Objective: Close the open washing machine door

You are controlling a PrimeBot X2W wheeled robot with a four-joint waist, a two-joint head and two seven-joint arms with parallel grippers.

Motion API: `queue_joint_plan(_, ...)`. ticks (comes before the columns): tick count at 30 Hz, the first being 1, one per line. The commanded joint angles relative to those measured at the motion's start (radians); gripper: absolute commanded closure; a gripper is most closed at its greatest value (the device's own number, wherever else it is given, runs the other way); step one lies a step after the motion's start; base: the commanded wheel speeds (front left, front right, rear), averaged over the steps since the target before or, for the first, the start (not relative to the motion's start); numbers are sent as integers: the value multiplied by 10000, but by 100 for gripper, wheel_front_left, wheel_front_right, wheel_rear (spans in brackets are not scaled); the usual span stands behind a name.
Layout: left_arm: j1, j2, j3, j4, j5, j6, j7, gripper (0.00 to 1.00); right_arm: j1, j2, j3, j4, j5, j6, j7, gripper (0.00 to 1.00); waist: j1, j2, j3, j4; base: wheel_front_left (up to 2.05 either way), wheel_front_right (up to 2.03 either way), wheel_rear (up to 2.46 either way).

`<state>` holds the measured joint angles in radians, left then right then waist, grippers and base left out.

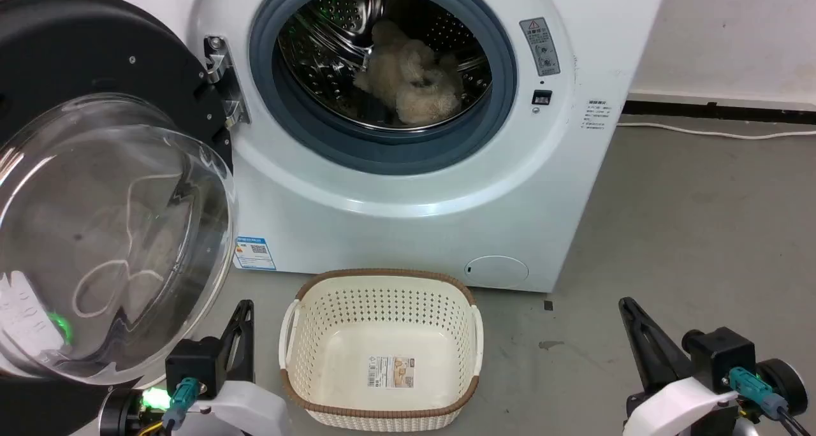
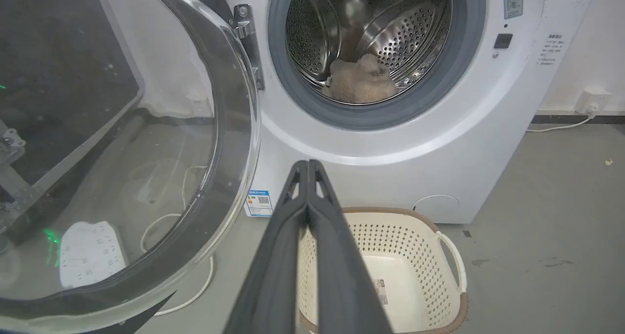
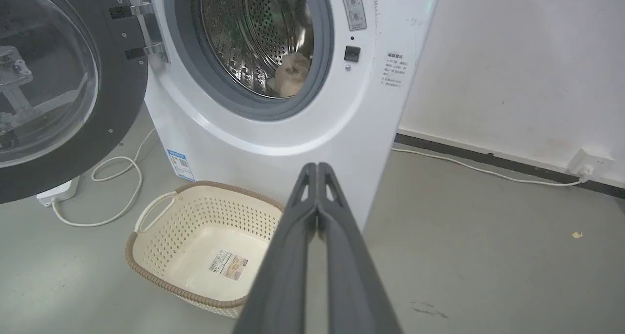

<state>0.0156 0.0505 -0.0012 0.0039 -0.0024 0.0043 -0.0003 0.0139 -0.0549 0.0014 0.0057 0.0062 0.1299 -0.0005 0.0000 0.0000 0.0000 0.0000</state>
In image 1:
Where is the blue energy label sticker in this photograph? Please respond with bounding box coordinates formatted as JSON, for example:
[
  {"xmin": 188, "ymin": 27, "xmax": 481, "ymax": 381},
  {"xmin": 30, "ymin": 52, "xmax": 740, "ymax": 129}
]
[{"xmin": 233, "ymin": 235, "xmax": 277, "ymax": 272}]

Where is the grey warning sticker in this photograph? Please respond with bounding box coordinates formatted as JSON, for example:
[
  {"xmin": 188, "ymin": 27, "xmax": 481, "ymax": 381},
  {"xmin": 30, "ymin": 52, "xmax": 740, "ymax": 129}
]
[{"xmin": 519, "ymin": 17, "xmax": 562, "ymax": 77}]

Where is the metal door hinge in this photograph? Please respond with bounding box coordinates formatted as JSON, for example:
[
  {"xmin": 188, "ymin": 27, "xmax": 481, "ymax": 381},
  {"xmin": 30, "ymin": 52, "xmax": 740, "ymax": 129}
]
[{"xmin": 203, "ymin": 35, "xmax": 251, "ymax": 128}]

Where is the paper basket label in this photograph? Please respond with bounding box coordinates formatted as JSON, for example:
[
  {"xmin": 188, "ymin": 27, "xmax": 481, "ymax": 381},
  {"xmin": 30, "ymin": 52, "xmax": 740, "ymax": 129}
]
[{"xmin": 366, "ymin": 354, "xmax": 416, "ymax": 389}]

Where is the white floor cable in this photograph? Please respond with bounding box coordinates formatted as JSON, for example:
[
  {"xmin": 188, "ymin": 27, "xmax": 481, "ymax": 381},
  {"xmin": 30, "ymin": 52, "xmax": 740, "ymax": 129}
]
[{"xmin": 615, "ymin": 121, "xmax": 816, "ymax": 140}]

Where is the black baseboard strip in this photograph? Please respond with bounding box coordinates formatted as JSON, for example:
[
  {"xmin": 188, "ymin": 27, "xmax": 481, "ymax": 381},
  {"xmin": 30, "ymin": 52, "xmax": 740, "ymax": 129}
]
[{"xmin": 622, "ymin": 99, "xmax": 816, "ymax": 126}]

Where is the washer door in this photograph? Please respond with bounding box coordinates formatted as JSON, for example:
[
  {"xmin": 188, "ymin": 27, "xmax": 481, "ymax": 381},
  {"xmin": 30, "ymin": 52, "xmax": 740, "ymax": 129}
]
[{"xmin": 0, "ymin": 0, "xmax": 240, "ymax": 436}]

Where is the teal right connector cable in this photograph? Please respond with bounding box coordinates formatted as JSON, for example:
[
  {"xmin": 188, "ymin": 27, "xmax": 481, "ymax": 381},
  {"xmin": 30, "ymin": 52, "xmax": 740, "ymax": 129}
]
[{"xmin": 729, "ymin": 367, "xmax": 816, "ymax": 436}]

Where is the teal connector cable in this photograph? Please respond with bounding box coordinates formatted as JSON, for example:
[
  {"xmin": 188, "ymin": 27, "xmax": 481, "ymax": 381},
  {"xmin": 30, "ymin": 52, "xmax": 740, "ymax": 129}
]
[
  {"xmin": 729, "ymin": 367, "xmax": 816, "ymax": 436},
  {"xmin": 160, "ymin": 377, "xmax": 202, "ymax": 432}
]

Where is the small text sticker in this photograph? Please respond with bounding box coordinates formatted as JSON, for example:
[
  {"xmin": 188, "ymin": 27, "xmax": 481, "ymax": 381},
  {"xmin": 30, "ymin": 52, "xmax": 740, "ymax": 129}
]
[{"xmin": 581, "ymin": 99, "xmax": 613, "ymax": 133}]

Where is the teal left connector cable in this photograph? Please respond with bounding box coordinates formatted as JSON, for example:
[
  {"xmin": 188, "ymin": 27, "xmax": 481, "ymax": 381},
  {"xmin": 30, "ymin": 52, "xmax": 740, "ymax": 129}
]
[{"xmin": 160, "ymin": 377, "xmax": 202, "ymax": 432}]

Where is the round drain filter cover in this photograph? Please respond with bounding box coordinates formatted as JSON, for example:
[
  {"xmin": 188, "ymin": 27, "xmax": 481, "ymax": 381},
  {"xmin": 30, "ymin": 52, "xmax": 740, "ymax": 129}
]
[{"xmin": 463, "ymin": 256, "xmax": 530, "ymax": 291}]

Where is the white front-loading washing machine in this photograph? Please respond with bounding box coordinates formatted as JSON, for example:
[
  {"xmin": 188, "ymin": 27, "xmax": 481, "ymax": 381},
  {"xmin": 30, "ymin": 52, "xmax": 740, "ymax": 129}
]
[{"xmin": 105, "ymin": 0, "xmax": 670, "ymax": 294}]

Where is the cream perforated laundry basket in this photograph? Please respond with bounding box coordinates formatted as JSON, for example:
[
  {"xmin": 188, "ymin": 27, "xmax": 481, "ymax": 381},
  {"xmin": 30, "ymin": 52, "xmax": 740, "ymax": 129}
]
[{"xmin": 279, "ymin": 268, "xmax": 485, "ymax": 433}]

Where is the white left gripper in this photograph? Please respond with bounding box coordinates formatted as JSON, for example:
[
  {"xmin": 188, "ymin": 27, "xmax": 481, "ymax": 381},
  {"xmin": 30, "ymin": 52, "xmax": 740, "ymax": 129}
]
[{"xmin": 184, "ymin": 300, "xmax": 291, "ymax": 436}]

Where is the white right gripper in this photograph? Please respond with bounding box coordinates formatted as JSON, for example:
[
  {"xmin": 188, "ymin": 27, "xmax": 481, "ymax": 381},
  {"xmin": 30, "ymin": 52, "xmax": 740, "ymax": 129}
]
[{"xmin": 618, "ymin": 296, "xmax": 741, "ymax": 436}]

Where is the beige plush toy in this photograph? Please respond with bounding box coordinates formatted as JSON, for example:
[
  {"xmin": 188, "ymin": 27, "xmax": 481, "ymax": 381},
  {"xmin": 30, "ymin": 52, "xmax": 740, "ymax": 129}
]
[{"xmin": 353, "ymin": 20, "xmax": 463, "ymax": 126}]

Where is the stainless steel drum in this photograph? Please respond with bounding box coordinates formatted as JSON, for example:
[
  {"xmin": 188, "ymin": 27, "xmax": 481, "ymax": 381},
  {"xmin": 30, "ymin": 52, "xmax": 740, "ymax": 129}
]
[{"xmin": 278, "ymin": 0, "xmax": 493, "ymax": 131}]

